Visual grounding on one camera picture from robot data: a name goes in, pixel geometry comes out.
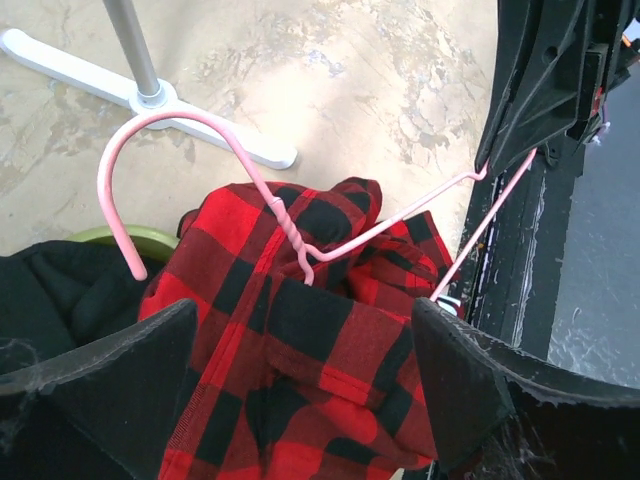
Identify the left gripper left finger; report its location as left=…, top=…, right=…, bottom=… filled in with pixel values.
left=1, top=300, right=197, bottom=479

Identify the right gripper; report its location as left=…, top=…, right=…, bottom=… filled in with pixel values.
left=475, top=0, right=639, bottom=175

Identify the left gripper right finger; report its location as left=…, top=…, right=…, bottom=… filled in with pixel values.
left=411, top=298, right=639, bottom=473

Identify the red black plaid shirt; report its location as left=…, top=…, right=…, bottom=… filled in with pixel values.
left=139, top=183, right=451, bottom=479

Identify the single pink hanger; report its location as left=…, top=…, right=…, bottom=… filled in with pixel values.
left=97, top=112, right=539, bottom=304

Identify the black garment pile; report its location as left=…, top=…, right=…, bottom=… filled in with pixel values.
left=1, top=241, right=149, bottom=373

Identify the green laundry basket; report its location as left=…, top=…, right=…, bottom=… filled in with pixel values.
left=67, top=225, right=179, bottom=262

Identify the white clothes rack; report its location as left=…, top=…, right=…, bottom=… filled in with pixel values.
left=1, top=1, right=298, bottom=170

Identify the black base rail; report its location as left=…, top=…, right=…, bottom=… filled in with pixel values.
left=449, top=148, right=585, bottom=359

